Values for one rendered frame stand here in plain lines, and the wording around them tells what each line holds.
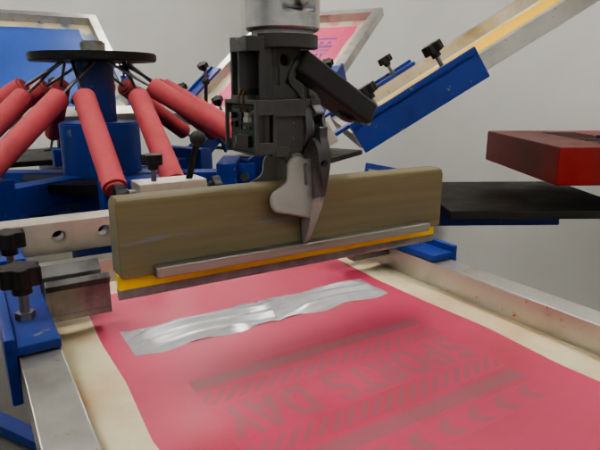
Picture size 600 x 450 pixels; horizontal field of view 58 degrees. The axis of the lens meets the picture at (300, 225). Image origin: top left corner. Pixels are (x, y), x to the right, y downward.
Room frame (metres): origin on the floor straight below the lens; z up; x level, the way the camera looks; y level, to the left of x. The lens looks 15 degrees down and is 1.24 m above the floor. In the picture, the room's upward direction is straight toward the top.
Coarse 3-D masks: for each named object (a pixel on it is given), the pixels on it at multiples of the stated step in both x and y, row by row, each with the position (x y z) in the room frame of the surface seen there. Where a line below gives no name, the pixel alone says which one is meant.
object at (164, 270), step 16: (400, 224) 0.65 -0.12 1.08; (416, 224) 0.65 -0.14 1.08; (320, 240) 0.57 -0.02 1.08; (336, 240) 0.58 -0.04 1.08; (352, 240) 0.59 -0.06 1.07; (368, 240) 0.61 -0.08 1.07; (208, 256) 0.51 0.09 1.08; (224, 256) 0.51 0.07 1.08; (240, 256) 0.52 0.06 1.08; (256, 256) 0.53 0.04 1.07; (272, 256) 0.54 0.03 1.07; (160, 272) 0.48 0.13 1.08; (176, 272) 0.49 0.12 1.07
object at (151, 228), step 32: (160, 192) 0.51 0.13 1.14; (192, 192) 0.51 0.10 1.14; (224, 192) 0.53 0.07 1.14; (256, 192) 0.54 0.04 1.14; (352, 192) 0.61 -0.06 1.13; (384, 192) 0.63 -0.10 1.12; (416, 192) 0.66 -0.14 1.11; (128, 224) 0.48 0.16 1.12; (160, 224) 0.49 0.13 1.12; (192, 224) 0.51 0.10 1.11; (224, 224) 0.53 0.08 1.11; (256, 224) 0.54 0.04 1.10; (288, 224) 0.56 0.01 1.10; (320, 224) 0.59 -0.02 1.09; (352, 224) 0.61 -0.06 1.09; (384, 224) 0.63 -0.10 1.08; (128, 256) 0.48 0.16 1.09; (160, 256) 0.49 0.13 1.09; (192, 256) 0.51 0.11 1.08
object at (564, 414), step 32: (256, 288) 0.75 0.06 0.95; (288, 288) 0.75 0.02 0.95; (384, 288) 0.75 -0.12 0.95; (288, 320) 0.64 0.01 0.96; (320, 320) 0.64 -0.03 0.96; (352, 320) 0.64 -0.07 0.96; (384, 320) 0.64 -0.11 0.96; (448, 320) 0.64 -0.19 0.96; (480, 352) 0.55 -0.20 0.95; (512, 352) 0.55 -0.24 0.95; (544, 384) 0.48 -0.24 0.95; (576, 384) 0.48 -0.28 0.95; (512, 416) 0.43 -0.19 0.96; (544, 416) 0.43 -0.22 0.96; (576, 416) 0.43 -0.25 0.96; (480, 448) 0.39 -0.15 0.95; (512, 448) 0.39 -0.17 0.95; (544, 448) 0.39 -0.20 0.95; (576, 448) 0.39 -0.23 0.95
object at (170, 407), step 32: (192, 288) 0.75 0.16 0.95; (224, 288) 0.75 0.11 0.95; (96, 320) 0.64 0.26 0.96; (128, 320) 0.64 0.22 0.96; (160, 320) 0.64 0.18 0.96; (128, 352) 0.55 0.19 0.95; (192, 352) 0.55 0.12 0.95; (224, 352) 0.55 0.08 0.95; (256, 352) 0.55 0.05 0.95; (128, 384) 0.48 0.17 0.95; (160, 384) 0.48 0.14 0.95; (160, 416) 0.43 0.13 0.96; (192, 416) 0.43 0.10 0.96; (160, 448) 0.39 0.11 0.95; (192, 448) 0.39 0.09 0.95; (224, 448) 0.39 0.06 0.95; (448, 448) 0.39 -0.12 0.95
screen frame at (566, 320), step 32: (96, 256) 0.79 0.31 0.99; (384, 256) 0.85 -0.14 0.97; (416, 256) 0.79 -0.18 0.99; (448, 288) 0.73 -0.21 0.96; (480, 288) 0.68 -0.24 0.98; (512, 288) 0.66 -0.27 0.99; (544, 320) 0.60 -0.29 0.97; (576, 320) 0.57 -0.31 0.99; (32, 384) 0.43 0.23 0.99; (64, 384) 0.43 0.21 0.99; (32, 416) 0.38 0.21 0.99; (64, 416) 0.38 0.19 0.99; (64, 448) 0.34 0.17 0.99; (96, 448) 0.34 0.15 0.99
